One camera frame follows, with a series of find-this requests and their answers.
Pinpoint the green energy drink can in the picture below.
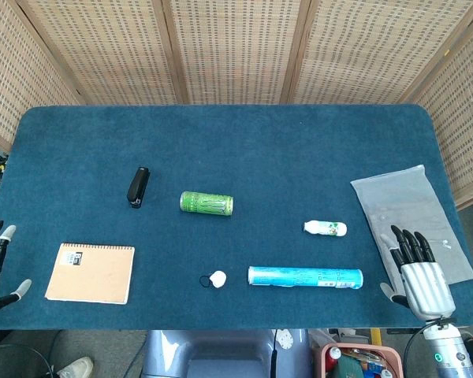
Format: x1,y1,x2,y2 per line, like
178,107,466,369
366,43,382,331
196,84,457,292
179,191,234,217

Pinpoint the white round disc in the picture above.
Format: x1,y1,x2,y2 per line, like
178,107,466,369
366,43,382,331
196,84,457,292
276,328,294,350

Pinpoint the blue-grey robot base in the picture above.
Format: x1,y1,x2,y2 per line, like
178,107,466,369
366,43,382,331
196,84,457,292
141,328,312,378

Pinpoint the black stapler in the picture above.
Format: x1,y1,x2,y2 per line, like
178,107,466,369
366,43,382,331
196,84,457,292
125,166,151,209

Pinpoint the dark blue table mat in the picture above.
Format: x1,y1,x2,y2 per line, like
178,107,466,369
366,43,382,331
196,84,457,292
0,103,473,331

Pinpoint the brown spiral notebook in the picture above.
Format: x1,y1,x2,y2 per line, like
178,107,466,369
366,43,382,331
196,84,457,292
44,242,136,306

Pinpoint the small white bottle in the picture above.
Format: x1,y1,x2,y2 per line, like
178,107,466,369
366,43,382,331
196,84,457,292
303,220,348,238

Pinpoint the red bottle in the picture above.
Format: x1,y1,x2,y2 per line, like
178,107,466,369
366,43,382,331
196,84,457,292
325,346,343,373

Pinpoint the woven bamboo folding screen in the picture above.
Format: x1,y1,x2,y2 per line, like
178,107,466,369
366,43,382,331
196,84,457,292
0,0,473,211

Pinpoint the light blue cylindrical tube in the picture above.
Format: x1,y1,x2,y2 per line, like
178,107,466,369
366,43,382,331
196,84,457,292
247,265,365,291

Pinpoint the translucent grey zip bag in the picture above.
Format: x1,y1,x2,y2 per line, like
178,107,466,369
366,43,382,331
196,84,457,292
349,164,473,286

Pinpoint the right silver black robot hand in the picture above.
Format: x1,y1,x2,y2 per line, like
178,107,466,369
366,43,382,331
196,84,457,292
379,224,457,322

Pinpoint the white shoe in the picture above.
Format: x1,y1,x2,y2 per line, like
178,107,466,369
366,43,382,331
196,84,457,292
56,356,95,378

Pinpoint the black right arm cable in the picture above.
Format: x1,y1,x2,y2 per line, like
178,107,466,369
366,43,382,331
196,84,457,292
402,323,438,378

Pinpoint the pink plastic basket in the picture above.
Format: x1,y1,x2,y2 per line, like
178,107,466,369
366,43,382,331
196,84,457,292
318,341,404,378

